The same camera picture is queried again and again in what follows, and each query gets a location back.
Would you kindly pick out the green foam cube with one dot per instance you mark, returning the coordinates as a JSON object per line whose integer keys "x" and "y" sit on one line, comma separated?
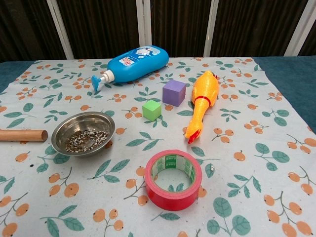
{"x": 151, "y": 111}

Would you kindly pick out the crushed shell bits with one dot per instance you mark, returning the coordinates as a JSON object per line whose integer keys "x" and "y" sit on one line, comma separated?
{"x": 86, "y": 141}

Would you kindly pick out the red tape roll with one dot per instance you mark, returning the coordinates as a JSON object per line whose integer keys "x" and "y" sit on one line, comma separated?
{"x": 172, "y": 198}

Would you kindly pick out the yellow rubber chicken toy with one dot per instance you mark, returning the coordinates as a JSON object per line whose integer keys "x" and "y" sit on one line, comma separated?
{"x": 205, "y": 91}

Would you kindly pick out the wooden stick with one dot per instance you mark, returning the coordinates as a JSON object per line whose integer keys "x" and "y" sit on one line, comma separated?
{"x": 22, "y": 135}

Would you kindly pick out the blue pump lotion bottle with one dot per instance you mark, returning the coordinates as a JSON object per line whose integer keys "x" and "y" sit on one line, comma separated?
{"x": 138, "y": 64}

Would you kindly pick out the stainless steel bowl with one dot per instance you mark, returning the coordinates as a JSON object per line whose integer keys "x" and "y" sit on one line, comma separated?
{"x": 81, "y": 123}

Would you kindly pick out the floral leaf print tablecloth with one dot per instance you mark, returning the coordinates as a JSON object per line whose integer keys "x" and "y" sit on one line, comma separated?
{"x": 247, "y": 160}

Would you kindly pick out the white frame post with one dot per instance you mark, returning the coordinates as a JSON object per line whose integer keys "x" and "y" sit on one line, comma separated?
{"x": 211, "y": 27}
{"x": 300, "y": 27}
{"x": 60, "y": 30}
{"x": 144, "y": 24}

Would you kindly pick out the purple foam cube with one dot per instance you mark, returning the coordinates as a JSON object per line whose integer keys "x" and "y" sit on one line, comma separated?
{"x": 172, "y": 95}

